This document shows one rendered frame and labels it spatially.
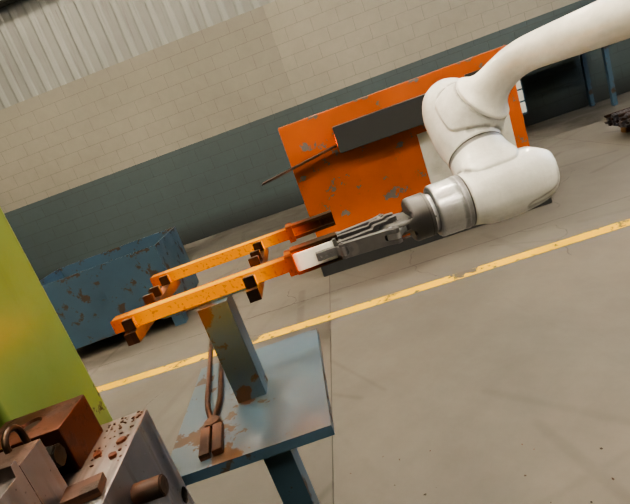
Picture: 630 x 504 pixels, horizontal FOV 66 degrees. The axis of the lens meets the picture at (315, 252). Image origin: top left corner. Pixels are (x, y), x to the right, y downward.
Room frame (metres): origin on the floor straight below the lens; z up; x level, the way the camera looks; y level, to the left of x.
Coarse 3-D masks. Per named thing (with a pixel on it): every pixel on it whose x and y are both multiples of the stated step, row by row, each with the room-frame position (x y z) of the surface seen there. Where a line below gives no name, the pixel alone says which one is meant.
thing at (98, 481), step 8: (88, 480) 0.51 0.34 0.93; (96, 480) 0.51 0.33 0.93; (104, 480) 0.52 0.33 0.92; (72, 488) 0.51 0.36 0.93; (80, 488) 0.50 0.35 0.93; (88, 488) 0.50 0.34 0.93; (96, 488) 0.49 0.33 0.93; (64, 496) 0.50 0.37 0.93; (72, 496) 0.49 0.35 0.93; (80, 496) 0.49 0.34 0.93; (88, 496) 0.49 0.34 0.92; (96, 496) 0.49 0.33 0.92
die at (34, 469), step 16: (16, 448) 0.52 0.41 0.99; (32, 448) 0.51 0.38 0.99; (0, 464) 0.50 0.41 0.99; (16, 464) 0.48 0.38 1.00; (32, 464) 0.50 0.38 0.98; (48, 464) 0.52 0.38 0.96; (16, 480) 0.47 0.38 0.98; (32, 480) 0.49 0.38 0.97; (48, 480) 0.51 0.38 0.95; (16, 496) 0.46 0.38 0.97; (32, 496) 0.47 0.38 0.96; (48, 496) 0.49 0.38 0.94
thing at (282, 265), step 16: (320, 240) 0.77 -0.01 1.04; (336, 240) 0.78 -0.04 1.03; (288, 256) 0.76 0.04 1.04; (240, 272) 0.79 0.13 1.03; (256, 272) 0.77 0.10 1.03; (272, 272) 0.77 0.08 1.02; (304, 272) 0.77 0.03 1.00; (208, 288) 0.77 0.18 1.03; (224, 288) 0.77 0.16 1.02; (240, 288) 0.77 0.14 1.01; (160, 304) 0.78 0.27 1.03; (176, 304) 0.77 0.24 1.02; (192, 304) 0.77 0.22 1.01; (112, 320) 0.79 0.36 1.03; (144, 320) 0.78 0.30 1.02
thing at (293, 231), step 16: (288, 224) 1.03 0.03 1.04; (304, 224) 1.01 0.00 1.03; (320, 224) 1.01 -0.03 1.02; (256, 240) 1.01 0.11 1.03; (272, 240) 1.01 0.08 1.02; (208, 256) 1.03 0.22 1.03; (224, 256) 1.01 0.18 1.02; (240, 256) 1.01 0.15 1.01; (160, 272) 1.04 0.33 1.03; (176, 272) 1.02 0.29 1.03; (192, 272) 1.02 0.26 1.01
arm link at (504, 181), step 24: (480, 144) 0.78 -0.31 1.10; (504, 144) 0.77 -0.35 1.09; (456, 168) 0.80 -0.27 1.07; (480, 168) 0.75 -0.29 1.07; (504, 168) 0.74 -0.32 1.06; (528, 168) 0.73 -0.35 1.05; (552, 168) 0.73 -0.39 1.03; (480, 192) 0.73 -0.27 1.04; (504, 192) 0.72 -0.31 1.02; (528, 192) 0.72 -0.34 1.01; (552, 192) 0.75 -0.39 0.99; (480, 216) 0.74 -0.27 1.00; (504, 216) 0.74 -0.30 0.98
